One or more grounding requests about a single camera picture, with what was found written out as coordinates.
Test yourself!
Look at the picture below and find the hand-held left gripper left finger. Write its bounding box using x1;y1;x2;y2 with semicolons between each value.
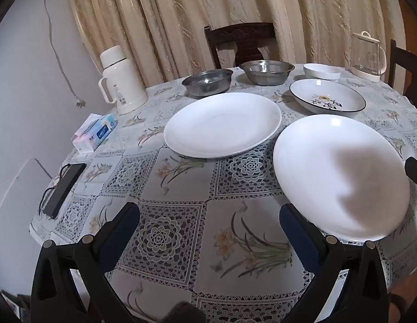
31;202;141;323

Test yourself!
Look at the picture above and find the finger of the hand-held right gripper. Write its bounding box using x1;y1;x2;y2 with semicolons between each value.
404;156;417;189

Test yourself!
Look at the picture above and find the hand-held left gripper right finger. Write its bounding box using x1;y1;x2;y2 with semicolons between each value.
279;203;389;323

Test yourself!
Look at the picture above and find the plain white plate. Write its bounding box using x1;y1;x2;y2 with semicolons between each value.
163;92;282;159
272;114;411;243

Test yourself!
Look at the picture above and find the black rimmed painted plate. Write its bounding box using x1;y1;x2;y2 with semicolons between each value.
289;79;367;114

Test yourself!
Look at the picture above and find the white ceramic bowl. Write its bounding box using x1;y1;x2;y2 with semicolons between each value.
303;63;341;81

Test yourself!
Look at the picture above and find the large steel bowl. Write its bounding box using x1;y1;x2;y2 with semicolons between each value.
239;60;295;86

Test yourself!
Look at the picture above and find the small steel bowl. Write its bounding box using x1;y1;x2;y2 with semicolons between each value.
182;69;234;97

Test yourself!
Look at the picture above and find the black power strip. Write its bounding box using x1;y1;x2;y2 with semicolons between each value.
43;163;87;219

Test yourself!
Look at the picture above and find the blue and pink tissue pack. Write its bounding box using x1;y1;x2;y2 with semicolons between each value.
72;114;118;154

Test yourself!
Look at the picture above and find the plain dark wooden chair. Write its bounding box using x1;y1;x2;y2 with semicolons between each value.
387;39;417;108

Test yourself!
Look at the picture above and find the glass electric kettle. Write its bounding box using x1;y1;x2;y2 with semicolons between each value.
350;31;387;82

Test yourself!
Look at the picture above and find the white thermos jug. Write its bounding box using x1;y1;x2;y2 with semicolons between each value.
98;45;149;115

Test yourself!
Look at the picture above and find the beige curtain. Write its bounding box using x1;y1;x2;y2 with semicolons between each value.
65;0;406;88

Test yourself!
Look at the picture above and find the carved dark wooden chair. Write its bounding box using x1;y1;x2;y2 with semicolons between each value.
204;22;276;69

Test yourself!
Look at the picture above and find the white wall cable with plug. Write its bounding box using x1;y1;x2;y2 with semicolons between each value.
43;0;86;110

